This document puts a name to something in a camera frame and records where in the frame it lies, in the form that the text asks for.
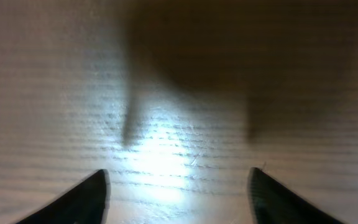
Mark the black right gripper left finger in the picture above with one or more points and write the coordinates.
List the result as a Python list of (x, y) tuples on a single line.
[(85, 203)]

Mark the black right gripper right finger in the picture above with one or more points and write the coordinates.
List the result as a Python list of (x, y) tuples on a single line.
[(273, 203)]

